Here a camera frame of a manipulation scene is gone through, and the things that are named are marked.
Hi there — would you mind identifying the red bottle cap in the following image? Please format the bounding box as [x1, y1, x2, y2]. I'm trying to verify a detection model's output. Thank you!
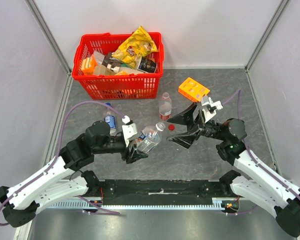
[168, 124, 175, 131]

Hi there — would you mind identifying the small bottle white cap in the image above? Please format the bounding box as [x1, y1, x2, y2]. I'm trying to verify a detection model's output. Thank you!
[135, 121, 166, 154]

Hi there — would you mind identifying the clear bottle red label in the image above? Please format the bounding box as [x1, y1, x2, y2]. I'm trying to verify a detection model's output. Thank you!
[159, 92, 172, 121]

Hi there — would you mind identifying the clear bottle blue label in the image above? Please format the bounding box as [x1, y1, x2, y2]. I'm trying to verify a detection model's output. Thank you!
[104, 107, 117, 135]

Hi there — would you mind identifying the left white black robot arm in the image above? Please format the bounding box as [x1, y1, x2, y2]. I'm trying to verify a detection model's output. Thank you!
[0, 121, 148, 228]

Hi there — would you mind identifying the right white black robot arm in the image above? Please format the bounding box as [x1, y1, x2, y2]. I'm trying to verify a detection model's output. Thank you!
[167, 102, 300, 238]

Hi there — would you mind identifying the beige pump bottle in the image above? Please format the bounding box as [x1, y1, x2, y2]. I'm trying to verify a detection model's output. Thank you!
[93, 64, 144, 76]

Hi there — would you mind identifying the orange cardboard box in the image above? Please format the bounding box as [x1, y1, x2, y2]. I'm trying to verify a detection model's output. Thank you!
[178, 77, 210, 103]

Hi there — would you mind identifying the red plastic shopping basket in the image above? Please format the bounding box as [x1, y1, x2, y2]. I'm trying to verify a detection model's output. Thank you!
[72, 32, 165, 100]

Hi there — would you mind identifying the black instant noodle cup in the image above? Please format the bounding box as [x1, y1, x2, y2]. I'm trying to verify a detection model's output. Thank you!
[135, 56, 158, 74]

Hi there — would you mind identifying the brown snack packet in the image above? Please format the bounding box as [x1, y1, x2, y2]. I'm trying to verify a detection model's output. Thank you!
[102, 52, 123, 68]

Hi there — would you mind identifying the yellow chips bag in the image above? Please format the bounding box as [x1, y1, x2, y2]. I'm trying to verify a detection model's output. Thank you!
[111, 26, 158, 68]

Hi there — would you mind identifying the orange yellow sponge pack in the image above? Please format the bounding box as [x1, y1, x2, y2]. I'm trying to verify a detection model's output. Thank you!
[80, 55, 98, 76]

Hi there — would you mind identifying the clear plastic packet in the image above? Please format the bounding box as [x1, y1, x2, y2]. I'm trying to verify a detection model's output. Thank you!
[93, 50, 106, 65]

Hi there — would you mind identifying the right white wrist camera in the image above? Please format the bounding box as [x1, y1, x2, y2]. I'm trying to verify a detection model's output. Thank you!
[201, 95, 223, 123]

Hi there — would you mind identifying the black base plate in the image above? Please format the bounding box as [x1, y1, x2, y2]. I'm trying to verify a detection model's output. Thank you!
[82, 179, 238, 205]

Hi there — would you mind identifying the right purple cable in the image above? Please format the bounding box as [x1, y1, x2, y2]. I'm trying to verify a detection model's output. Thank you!
[219, 87, 300, 217]

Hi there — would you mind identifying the purple cable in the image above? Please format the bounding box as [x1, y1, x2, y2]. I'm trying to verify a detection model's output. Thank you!
[0, 100, 131, 227]
[219, 87, 300, 217]

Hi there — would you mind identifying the white slotted cable duct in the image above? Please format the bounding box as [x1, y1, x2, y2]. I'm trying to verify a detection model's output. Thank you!
[48, 198, 231, 211]

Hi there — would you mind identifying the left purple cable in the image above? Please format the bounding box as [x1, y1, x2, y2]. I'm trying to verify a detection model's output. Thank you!
[0, 100, 131, 227]

